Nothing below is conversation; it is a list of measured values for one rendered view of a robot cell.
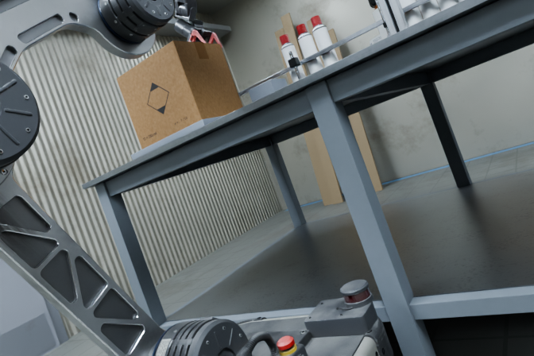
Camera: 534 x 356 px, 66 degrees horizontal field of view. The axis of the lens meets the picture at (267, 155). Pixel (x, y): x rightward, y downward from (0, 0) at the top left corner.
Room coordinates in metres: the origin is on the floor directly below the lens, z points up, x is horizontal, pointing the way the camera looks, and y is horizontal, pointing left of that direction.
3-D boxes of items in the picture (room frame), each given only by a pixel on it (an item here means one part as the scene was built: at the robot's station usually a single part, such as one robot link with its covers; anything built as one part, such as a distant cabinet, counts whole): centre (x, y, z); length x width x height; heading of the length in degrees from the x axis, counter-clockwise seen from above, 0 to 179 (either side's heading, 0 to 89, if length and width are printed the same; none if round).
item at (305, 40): (1.47, -0.27, 0.98); 0.05 x 0.05 x 0.20
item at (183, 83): (1.45, 0.21, 0.99); 0.30 x 0.24 x 0.27; 57
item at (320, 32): (1.44, -0.32, 0.98); 0.05 x 0.05 x 0.20
